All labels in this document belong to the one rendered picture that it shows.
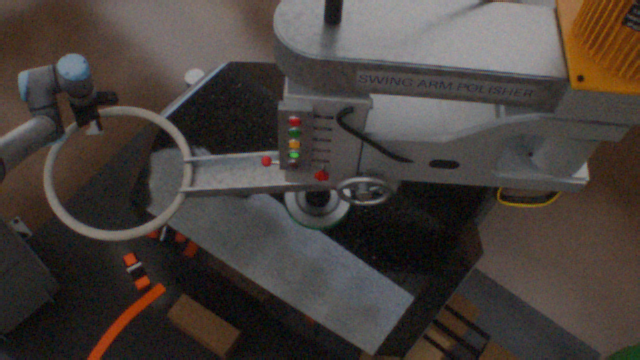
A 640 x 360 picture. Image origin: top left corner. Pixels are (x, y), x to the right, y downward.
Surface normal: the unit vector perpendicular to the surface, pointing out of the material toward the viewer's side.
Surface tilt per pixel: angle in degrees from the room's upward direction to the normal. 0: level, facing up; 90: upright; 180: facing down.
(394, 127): 4
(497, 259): 0
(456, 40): 0
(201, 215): 45
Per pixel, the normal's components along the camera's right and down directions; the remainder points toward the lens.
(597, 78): 0.04, -0.48
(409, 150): -0.06, 0.87
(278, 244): -0.40, 0.14
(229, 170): -0.22, -0.49
